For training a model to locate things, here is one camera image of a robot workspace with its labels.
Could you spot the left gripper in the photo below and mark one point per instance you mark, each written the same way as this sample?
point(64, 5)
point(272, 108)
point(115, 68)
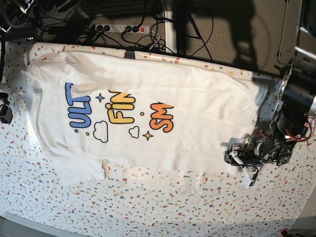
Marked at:
point(247, 155)

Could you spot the white printed T-shirt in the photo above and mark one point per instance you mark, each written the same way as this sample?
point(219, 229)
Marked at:
point(91, 110)

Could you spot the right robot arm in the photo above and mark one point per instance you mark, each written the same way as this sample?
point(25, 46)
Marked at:
point(6, 114)

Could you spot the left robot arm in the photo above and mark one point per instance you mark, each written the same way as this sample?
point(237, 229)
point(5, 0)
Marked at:
point(292, 120)

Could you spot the terrazzo patterned tablecloth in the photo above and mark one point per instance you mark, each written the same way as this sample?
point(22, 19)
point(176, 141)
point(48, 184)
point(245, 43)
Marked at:
point(138, 202)

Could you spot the white table leg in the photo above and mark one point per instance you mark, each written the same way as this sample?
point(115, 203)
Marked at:
point(170, 33)

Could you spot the black table clamp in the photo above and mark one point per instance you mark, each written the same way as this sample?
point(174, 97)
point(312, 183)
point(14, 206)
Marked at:
point(130, 54)

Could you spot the white power strip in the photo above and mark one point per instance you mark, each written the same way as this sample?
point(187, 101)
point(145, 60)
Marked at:
point(116, 28)

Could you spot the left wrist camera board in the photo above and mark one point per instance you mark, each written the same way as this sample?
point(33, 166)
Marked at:
point(249, 182)

